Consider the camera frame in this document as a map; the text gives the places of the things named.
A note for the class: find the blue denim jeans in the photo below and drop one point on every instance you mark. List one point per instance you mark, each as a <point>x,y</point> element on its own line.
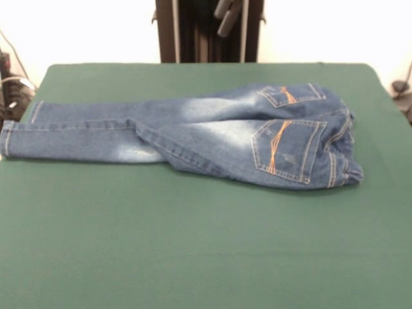
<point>209,135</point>

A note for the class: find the black stand leg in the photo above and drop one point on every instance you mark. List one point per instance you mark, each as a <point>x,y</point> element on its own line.
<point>399,86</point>

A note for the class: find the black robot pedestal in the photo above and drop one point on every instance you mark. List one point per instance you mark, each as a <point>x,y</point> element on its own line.
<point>193,32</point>

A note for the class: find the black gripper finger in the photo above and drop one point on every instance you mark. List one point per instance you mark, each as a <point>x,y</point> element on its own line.
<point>228,24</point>
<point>221,8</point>

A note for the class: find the dark green table cloth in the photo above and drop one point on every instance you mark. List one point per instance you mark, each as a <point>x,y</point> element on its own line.
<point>193,241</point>

